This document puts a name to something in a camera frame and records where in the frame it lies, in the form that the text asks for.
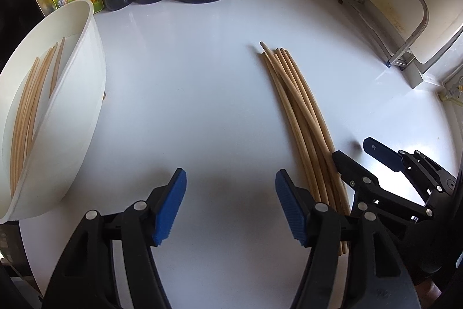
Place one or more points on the stainless steel rack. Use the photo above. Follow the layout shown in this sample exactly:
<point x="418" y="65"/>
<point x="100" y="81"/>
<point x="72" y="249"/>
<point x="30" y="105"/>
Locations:
<point x="391" y="26"/>

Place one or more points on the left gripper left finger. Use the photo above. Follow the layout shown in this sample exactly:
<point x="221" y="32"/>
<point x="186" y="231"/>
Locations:
<point x="107" y="249"/>

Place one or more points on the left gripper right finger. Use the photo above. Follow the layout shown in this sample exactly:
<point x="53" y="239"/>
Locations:
<point x="326" y="234"/>

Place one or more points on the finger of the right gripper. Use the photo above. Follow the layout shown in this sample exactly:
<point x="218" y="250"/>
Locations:
<point x="354" y="171"/>
<point x="425" y="175"/>

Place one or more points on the white plastic chopstick container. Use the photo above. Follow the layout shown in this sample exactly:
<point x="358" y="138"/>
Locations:
<point x="65" y="122"/>

